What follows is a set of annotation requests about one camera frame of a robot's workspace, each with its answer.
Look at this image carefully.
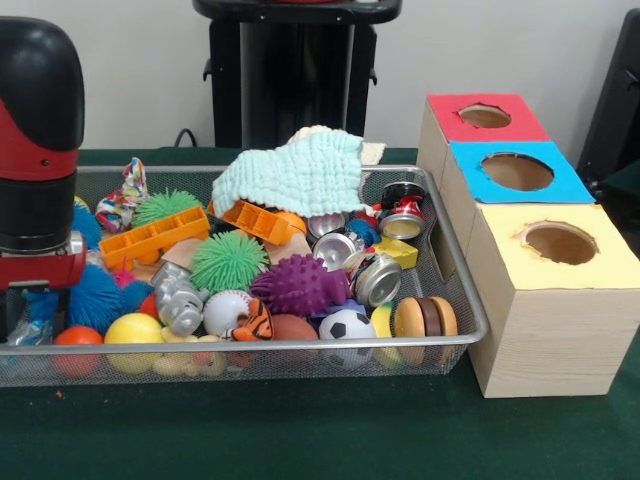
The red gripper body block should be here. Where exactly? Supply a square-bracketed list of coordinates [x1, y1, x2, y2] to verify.
[0, 246, 88, 293]

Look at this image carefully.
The crushed clear plastic bottle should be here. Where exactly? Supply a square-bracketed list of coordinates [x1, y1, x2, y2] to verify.
[5, 292, 60, 347]

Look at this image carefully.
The light blue muslin cloth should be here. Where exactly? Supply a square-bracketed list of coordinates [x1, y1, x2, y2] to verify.
[211, 132, 369, 217]

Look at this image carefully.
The cream muslin cloth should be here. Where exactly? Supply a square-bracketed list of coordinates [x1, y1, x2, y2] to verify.
[292, 124, 387, 165]

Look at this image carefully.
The wooden box with three holes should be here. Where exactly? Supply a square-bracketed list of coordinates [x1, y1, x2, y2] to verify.
[417, 92, 640, 399]

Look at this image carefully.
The orange ball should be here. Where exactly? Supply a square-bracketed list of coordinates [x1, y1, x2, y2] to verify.
[52, 325, 105, 378]

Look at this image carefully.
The blue furry toy with eyes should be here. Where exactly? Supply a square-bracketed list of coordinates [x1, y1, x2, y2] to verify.
[67, 263, 125, 336]

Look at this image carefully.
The blue furry puffer ball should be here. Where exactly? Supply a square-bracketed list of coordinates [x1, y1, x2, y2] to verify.
[72, 197, 104, 251]

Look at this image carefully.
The yellow ball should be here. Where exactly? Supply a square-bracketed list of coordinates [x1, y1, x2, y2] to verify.
[103, 313, 165, 375]

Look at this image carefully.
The green spiky ball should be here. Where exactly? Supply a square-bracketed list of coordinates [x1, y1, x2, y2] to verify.
[190, 235, 270, 296]

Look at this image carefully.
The purple spiky ball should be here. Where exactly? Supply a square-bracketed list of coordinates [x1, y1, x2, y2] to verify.
[249, 253, 351, 319]

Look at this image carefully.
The dark green table cloth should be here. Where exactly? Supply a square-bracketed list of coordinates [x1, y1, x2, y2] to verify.
[0, 147, 640, 480]

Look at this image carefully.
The small soccer ball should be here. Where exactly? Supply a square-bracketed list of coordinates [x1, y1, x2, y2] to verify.
[317, 309, 377, 371]

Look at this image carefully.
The crushed red soda can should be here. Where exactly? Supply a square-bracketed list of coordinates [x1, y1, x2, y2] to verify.
[378, 180, 429, 239]

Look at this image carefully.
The toy hamburger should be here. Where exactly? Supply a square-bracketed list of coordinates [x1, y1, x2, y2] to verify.
[394, 295, 460, 365]

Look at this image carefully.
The green clothed side table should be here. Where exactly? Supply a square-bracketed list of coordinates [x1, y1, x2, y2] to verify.
[594, 162, 640, 214]

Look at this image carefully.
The black upright panel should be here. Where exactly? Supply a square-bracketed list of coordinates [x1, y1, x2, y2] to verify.
[574, 7, 640, 174]

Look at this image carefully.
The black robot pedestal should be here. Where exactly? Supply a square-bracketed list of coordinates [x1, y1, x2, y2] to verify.
[192, 0, 404, 149]

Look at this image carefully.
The shallow wire mesh bin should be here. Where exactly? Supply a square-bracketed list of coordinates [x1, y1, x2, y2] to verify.
[0, 164, 490, 389]

